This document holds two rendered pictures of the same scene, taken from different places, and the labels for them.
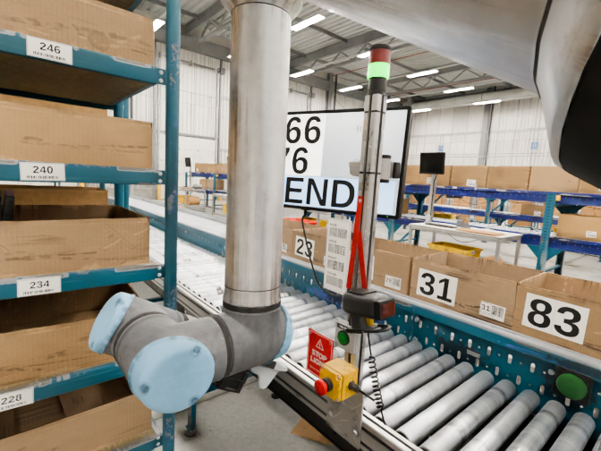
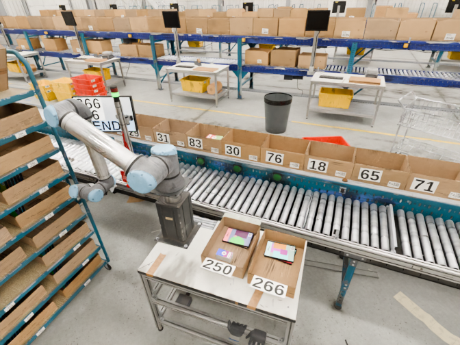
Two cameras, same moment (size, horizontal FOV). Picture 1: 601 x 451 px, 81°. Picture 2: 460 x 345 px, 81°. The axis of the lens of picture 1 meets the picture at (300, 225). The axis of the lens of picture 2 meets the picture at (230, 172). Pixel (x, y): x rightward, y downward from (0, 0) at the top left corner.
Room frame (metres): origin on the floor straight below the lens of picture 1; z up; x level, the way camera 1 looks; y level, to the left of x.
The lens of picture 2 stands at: (-1.28, -0.04, 2.21)
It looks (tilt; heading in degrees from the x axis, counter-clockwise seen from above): 34 degrees down; 334
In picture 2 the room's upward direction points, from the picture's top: 2 degrees counter-clockwise
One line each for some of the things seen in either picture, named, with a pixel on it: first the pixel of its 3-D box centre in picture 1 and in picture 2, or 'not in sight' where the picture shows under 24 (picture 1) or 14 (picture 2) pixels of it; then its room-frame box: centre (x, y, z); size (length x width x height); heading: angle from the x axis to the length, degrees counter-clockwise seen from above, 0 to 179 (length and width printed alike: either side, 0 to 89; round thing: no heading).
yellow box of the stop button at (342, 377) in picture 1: (347, 387); not in sight; (0.81, -0.14, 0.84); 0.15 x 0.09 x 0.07; 40
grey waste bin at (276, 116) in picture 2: not in sight; (276, 113); (2.61, -2.94, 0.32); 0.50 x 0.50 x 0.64
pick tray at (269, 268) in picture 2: not in sight; (278, 260); (-0.42, -0.78, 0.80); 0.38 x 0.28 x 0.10; 131
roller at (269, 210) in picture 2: not in sight; (273, 201); (0.15, -1.14, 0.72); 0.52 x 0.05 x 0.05; 130
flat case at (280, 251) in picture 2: not in sight; (280, 250); (-0.35, -0.85, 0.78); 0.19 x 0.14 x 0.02; 46
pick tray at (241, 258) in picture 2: not in sight; (232, 244); (-0.17, -0.58, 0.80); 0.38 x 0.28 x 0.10; 132
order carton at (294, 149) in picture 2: not in sight; (285, 151); (0.46, -1.47, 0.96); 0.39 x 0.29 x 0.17; 41
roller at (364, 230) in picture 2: not in sight; (364, 223); (-0.40, -1.60, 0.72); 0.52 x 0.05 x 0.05; 130
